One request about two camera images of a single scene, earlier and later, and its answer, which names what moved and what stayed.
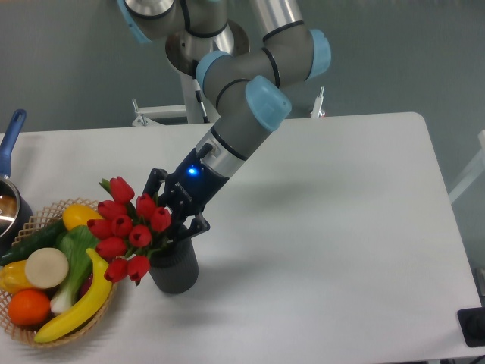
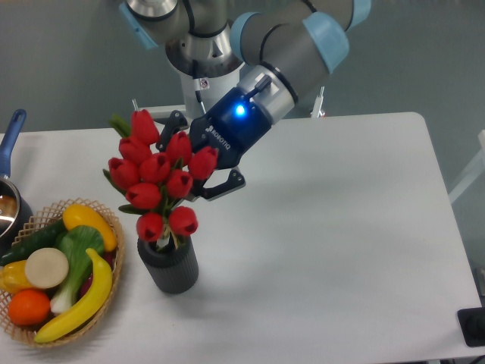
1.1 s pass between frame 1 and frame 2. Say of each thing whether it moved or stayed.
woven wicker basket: stayed
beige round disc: stayed
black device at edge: stayed
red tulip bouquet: moved
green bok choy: stayed
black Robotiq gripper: moved
